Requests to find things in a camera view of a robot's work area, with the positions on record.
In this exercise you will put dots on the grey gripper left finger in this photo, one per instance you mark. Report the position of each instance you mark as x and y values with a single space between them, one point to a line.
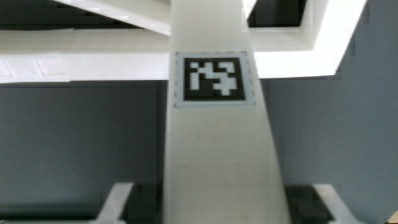
110 212

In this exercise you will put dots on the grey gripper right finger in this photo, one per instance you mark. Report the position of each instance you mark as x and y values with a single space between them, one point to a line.
336 206

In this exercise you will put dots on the white desk top tray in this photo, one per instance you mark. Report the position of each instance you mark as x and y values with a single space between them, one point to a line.
130 13

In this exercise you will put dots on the white right fence bar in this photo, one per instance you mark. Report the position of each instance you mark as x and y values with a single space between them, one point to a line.
331 26

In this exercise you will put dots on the white fence bar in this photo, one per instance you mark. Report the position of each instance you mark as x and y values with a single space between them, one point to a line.
331 26
98 55

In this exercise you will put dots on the white front fence bar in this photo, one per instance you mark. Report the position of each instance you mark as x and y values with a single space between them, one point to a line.
98 55

